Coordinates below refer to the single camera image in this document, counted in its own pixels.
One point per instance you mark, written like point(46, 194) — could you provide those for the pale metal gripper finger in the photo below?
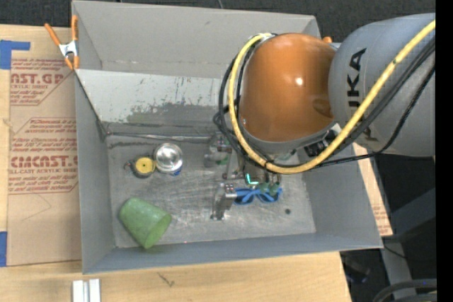
point(223, 199)
point(220, 148)

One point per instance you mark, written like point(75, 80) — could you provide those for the blue sunglasses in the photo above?
point(249, 195)

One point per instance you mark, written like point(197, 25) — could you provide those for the silver metal can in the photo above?
point(168, 156)

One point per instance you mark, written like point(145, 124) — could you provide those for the yellow and black round disc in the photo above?
point(143, 166)

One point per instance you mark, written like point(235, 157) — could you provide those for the green plastic cup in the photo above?
point(143, 221)

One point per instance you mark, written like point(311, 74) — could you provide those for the grey metal bin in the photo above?
point(198, 42)

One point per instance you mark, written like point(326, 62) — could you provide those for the brown cardboard board red print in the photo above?
point(42, 215)

